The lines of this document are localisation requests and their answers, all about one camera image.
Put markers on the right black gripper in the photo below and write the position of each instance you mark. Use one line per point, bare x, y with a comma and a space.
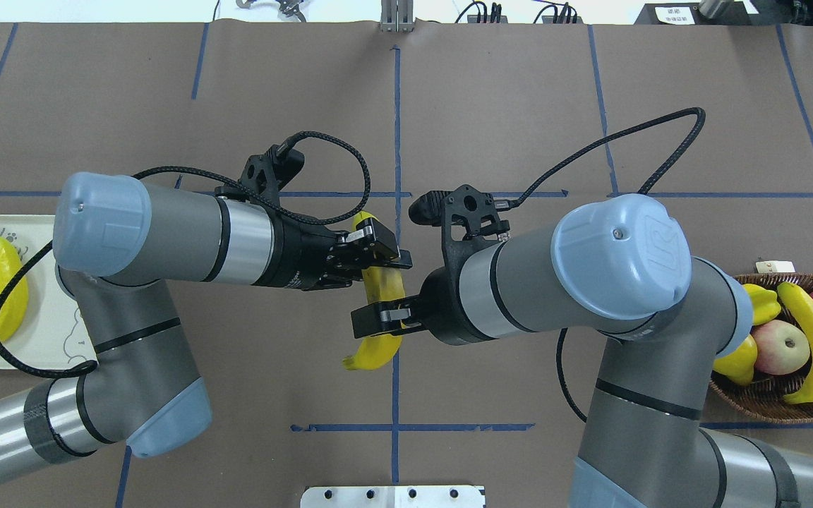
440, 309

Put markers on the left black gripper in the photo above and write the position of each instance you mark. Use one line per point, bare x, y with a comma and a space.
298, 252

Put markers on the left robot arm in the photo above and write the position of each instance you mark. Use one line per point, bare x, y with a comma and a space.
117, 242

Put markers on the white basket tag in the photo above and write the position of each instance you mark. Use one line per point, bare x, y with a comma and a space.
774, 267

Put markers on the brown wicker basket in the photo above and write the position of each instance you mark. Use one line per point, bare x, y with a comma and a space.
763, 398

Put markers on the yellow pear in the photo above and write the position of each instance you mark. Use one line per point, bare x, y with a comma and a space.
739, 366

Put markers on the yellow lemon-shaped fruit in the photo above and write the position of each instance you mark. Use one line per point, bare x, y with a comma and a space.
764, 302

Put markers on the white mount base plate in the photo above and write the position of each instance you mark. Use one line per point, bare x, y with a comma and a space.
395, 496

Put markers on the aluminium frame post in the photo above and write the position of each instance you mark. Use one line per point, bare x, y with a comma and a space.
397, 16

